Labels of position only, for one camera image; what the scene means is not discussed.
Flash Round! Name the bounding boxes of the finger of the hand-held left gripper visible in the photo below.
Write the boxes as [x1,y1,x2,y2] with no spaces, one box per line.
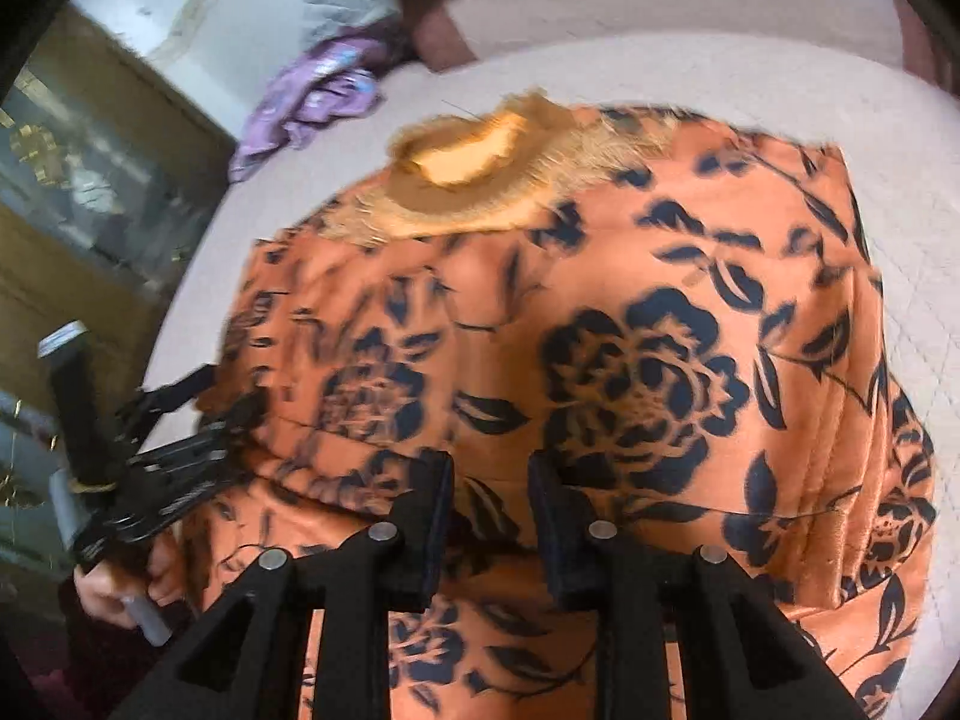
[115,362,221,437]
[197,396,269,471]

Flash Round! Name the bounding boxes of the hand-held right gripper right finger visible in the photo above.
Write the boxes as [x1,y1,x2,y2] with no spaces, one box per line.
[527,450,871,720]

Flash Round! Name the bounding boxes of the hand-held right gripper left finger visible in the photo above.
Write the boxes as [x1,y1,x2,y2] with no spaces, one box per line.
[111,450,456,720]

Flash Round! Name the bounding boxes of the orange black floral garment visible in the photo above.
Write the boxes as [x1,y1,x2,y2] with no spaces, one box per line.
[180,90,938,720]

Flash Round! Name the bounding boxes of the person's left hand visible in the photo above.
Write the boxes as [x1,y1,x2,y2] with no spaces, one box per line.
[73,526,188,631]

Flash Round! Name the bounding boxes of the wooden glass-door cabinet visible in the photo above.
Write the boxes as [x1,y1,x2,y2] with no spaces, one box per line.
[0,4,241,616]

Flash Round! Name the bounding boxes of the purple cloth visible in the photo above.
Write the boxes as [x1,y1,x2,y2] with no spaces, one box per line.
[227,37,387,182]

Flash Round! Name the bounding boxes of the pale pink quilted bed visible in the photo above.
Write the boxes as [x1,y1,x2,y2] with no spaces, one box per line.
[139,30,960,691]

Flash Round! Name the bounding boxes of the pale pink pillow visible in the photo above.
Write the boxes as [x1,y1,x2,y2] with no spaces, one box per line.
[401,0,912,72]

